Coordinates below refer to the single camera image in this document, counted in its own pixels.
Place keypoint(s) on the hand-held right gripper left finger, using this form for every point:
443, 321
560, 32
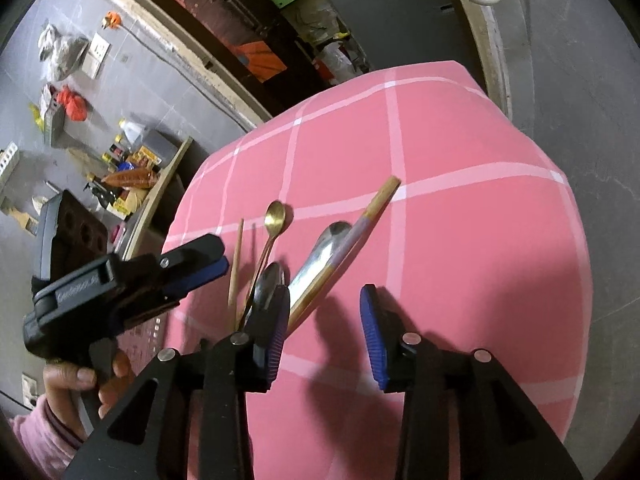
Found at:
277, 340

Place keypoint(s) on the grey wall rack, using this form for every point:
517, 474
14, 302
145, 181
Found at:
52, 121

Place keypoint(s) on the person's left hand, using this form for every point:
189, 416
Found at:
65, 376

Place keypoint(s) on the person's left forearm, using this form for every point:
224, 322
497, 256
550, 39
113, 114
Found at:
40, 435

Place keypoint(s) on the black pump bottle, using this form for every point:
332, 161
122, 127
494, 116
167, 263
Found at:
102, 195

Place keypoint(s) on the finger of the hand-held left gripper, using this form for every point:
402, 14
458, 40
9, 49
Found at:
160, 306
197, 252

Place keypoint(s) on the thin wooden chopstick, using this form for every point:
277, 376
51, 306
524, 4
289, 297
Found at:
235, 270

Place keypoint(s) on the white wall basket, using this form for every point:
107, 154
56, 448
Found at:
7, 160

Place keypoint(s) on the gold spoon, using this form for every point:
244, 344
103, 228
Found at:
275, 217

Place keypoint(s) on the dark bottle red cap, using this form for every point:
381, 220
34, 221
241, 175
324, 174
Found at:
116, 152

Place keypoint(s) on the orange red packet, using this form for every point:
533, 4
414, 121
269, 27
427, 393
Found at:
132, 177

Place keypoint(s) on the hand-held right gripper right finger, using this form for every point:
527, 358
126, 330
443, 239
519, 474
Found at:
372, 335

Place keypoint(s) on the dark steel spoon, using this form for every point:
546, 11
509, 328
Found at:
267, 280

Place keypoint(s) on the grey cabinet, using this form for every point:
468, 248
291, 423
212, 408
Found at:
400, 5

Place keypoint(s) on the beige kitchen counter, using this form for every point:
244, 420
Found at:
160, 185

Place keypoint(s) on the pink checked tablecloth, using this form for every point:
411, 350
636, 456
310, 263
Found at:
450, 240

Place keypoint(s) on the orange wall hook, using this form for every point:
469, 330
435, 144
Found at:
111, 20

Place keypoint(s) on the pink soap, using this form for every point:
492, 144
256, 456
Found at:
117, 232

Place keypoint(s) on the red plastic bag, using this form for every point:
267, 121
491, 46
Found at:
72, 105

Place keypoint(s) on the wooden door frame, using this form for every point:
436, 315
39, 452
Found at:
220, 87

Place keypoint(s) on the clear bag with dark contents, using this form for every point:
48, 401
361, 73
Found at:
62, 52

